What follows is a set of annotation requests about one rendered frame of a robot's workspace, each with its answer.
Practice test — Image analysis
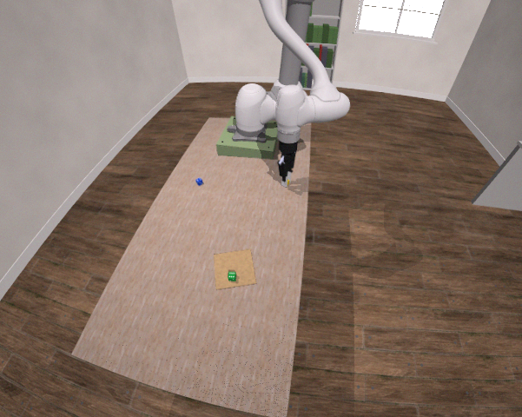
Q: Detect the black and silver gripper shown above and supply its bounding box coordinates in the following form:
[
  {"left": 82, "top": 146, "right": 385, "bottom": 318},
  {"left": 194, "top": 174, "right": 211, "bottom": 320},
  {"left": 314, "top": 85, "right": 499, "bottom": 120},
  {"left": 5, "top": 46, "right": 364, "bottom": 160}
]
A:
[{"left": 277, "top": 141, "right": 298, "bottom": 187}]

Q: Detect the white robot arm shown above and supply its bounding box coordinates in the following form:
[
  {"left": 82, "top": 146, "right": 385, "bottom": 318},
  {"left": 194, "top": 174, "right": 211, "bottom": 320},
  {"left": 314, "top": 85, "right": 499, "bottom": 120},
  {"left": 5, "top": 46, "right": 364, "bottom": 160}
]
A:
[{"left": 227, "top": 0, "right": 350, "bottom": 143}]

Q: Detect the tan mat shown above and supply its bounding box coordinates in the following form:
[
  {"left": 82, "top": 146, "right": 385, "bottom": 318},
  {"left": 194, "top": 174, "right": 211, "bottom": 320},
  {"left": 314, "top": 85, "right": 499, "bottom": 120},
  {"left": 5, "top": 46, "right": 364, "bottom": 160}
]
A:
[{"left": 214, "top": 249, "right": 256, "bottom": 289}]

